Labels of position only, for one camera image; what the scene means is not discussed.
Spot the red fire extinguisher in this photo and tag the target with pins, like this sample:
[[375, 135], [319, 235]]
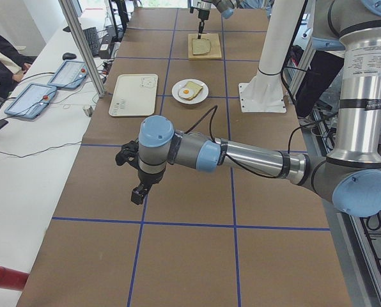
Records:
[[11, 279]]

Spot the seated person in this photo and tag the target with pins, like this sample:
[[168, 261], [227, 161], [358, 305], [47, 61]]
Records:
[[13, 66]]

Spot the near teach pendant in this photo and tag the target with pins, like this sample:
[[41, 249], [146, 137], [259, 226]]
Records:
[[31, 101]]

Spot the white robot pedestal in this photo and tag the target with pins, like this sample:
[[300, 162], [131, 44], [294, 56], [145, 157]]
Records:
[[264, 92]]

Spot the black keyboard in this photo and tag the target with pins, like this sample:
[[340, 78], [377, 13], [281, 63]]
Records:
[[92, 39]]

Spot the teach pendant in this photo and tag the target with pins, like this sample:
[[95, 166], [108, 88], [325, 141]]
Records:
[[69, 75], [31, 101]]

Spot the bread slice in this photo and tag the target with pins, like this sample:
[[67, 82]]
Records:
[[201, 46], [195, 87]]

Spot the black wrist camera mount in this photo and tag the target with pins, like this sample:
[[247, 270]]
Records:
[[192, 9]]

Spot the bamboo cutting board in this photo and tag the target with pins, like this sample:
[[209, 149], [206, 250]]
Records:
[[216, 51]]

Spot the black computer mouse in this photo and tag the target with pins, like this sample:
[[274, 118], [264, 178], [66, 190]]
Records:
[[68, 56]]

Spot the bread slice on plate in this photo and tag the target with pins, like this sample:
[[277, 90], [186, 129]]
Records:
[[195, 87]]

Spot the small metal cylinder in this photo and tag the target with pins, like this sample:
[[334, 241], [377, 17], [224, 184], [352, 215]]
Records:
[[88, 110]]

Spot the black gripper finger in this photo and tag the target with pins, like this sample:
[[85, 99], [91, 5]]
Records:
[[200, 28], [138, 195]]

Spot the small black device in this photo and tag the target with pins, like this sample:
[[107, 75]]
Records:
[[3, 123]]

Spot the aluminium frame post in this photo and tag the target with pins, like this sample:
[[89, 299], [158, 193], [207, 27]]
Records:
[[72, 19]]

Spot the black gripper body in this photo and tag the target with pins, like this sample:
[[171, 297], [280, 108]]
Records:
[[204, 14], [149, 176]]

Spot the cream bear tray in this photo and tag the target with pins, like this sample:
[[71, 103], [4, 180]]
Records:
[[134, 95]]

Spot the white round plate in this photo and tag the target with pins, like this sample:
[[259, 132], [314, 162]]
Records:
[[201, 96]]

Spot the far teach pendant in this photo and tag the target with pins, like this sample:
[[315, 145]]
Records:
[[69, 75]]

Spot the fried egg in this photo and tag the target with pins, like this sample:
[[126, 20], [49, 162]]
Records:
[[186, 93]]

